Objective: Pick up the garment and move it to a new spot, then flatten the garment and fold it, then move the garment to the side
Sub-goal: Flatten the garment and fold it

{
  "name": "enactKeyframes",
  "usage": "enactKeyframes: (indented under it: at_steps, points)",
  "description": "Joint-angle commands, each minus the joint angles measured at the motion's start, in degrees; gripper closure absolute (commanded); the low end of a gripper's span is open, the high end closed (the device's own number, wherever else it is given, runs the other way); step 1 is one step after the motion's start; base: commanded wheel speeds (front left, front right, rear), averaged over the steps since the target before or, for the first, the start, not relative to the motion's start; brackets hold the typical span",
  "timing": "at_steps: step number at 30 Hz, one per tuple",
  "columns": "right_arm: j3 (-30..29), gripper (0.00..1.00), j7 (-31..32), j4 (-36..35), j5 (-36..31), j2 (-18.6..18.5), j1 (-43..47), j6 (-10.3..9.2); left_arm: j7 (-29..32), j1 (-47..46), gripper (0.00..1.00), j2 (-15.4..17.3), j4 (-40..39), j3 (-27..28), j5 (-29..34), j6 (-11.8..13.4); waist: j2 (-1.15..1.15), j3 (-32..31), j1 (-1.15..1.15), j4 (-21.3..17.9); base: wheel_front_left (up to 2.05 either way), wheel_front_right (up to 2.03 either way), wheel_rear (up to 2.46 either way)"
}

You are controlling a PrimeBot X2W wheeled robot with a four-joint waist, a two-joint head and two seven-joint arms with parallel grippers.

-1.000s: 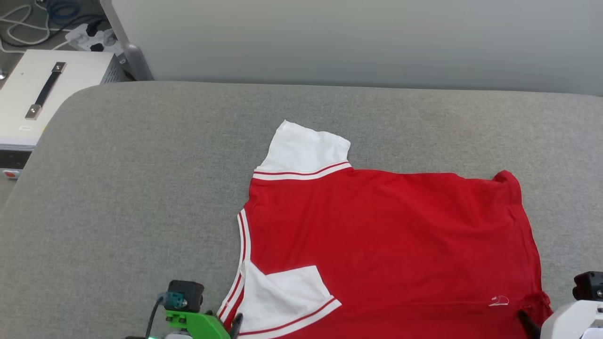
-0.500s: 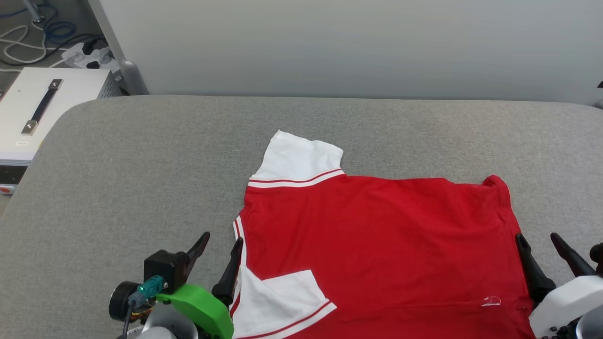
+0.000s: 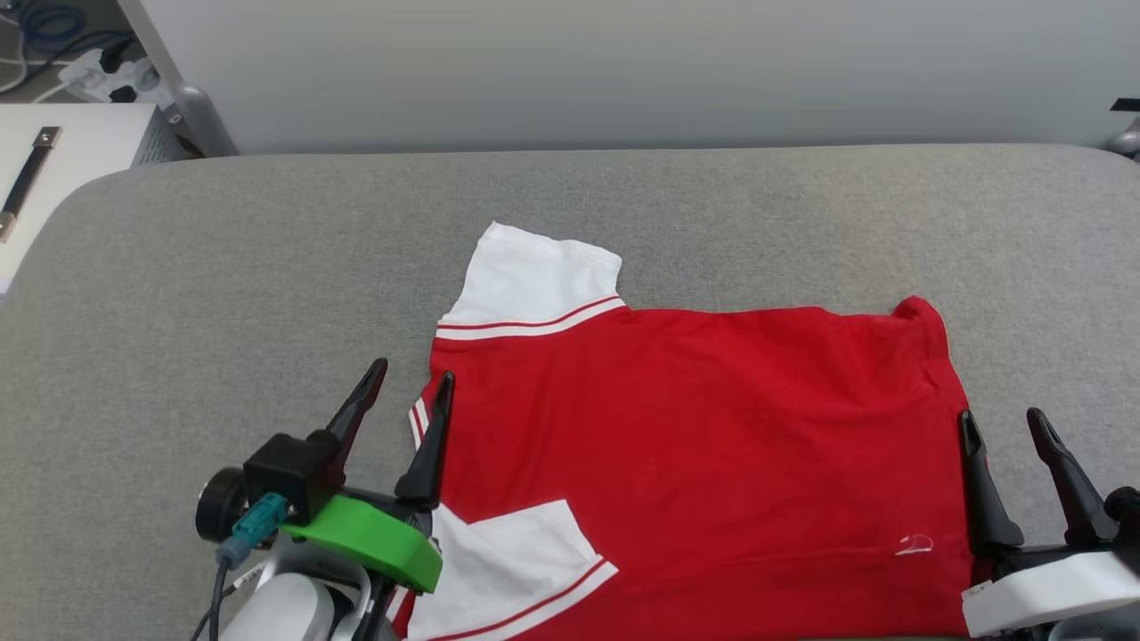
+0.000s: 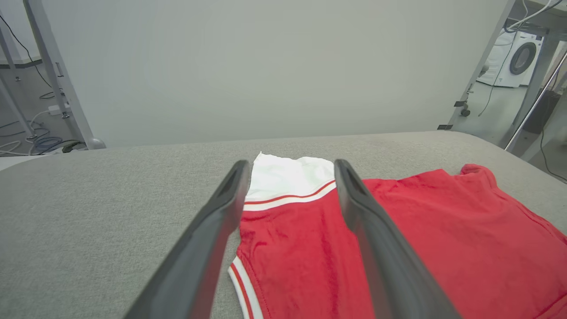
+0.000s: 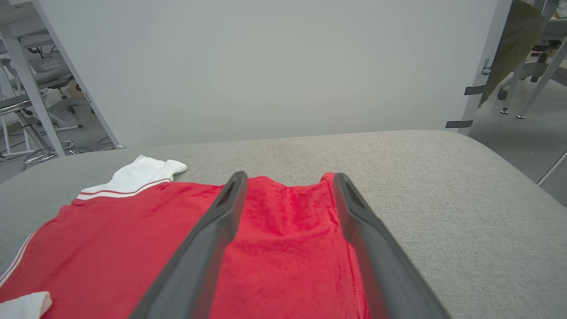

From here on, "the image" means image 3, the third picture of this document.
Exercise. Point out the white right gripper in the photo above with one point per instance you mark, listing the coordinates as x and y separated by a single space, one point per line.
1051 592

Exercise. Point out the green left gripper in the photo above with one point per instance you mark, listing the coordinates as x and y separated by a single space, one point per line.
383 543

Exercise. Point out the red and white shirt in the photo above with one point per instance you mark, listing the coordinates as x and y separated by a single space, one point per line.
712 427

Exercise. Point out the black tape strip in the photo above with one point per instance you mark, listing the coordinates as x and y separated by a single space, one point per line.
1127 104

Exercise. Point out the white power strip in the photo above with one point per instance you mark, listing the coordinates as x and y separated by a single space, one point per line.
85 78

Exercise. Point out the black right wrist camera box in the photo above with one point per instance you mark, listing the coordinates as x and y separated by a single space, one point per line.
1127 516

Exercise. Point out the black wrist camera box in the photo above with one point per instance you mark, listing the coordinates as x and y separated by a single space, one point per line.
1127 516
285 472

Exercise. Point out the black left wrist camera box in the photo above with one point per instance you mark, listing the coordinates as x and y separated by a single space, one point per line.
285 472

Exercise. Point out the grey metal frame post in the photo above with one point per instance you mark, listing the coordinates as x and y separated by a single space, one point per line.
200 120

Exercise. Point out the grey post with round foot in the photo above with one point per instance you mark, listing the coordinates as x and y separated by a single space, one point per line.
1129 141

